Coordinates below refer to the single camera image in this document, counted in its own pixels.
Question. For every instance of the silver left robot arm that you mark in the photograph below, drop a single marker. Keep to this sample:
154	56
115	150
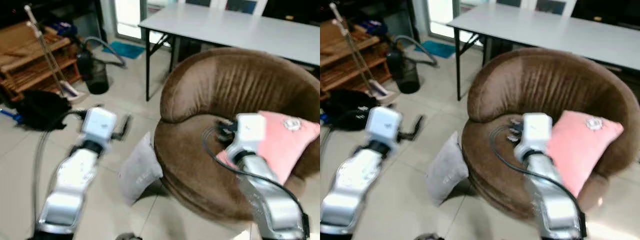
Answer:
352	185
70	185

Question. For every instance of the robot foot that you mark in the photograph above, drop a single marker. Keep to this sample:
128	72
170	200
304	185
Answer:
128	236
429	236

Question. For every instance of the black vacuum cleaner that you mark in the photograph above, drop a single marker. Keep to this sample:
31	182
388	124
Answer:
95	72
405	72

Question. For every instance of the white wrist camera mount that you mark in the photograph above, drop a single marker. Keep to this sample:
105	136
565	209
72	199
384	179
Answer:
250	132
534	134
384	123
99	124

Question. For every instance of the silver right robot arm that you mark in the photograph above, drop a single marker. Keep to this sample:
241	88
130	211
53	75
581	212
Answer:
555	200
270	200

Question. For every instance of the blue floor mat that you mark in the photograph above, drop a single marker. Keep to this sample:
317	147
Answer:
437	49
125	50

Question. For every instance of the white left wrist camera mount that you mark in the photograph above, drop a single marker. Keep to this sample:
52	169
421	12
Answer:
384	123
99	124

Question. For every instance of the wooden slatted shelf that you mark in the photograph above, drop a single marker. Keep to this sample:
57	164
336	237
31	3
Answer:
345	57
25	60

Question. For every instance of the brown round velvet sofa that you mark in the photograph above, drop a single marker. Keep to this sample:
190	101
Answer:
540	82
220	85

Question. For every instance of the black bag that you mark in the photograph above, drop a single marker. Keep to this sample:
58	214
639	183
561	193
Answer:
42	110
347	107

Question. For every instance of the grey pillow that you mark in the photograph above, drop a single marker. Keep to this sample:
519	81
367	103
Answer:
446	170
139	170

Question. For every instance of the white table with black legs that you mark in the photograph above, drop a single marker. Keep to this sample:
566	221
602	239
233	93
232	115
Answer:
240	30
545	30

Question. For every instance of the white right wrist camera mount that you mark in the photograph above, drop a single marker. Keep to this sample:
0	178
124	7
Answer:
250	132
534	134

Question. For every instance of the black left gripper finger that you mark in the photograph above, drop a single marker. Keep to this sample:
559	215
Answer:
418	125
127	125

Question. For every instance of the pink pillow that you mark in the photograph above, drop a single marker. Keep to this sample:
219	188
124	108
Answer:
287	145
582	150

